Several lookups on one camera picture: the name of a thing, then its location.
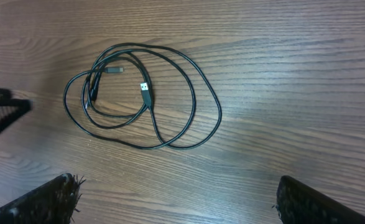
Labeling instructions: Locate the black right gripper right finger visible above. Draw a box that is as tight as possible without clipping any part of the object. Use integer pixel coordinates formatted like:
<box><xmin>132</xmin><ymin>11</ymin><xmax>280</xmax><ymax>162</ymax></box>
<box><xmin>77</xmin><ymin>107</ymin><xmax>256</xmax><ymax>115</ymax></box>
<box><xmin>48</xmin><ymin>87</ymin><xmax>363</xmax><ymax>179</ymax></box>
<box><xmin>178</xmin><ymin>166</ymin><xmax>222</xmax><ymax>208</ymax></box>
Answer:
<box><xmin>275</xmin><ymin>175</ymin><xmax>365</xmax><ymax>224</ymax></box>

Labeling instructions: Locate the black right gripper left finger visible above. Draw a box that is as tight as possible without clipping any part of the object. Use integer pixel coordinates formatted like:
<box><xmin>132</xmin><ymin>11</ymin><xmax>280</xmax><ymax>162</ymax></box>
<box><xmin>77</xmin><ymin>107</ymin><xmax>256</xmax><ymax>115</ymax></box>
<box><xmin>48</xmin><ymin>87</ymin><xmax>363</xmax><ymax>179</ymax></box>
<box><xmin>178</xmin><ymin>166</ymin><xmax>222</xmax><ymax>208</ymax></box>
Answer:
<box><xmin>0</xmin><ymin>173</ymin><xmax>86</xmax><ymax>224</ymax></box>

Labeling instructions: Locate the black USB cable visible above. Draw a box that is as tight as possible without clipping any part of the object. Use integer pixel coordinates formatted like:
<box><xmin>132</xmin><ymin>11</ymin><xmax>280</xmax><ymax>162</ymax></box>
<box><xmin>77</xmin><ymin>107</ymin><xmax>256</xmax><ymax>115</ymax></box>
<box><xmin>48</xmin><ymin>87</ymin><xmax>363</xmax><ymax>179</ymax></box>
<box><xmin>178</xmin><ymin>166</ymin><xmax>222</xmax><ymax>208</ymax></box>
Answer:
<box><xmin>62</xmin><ymin>42</ymin><xmax>223</xmax><ymax>151</ymax></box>

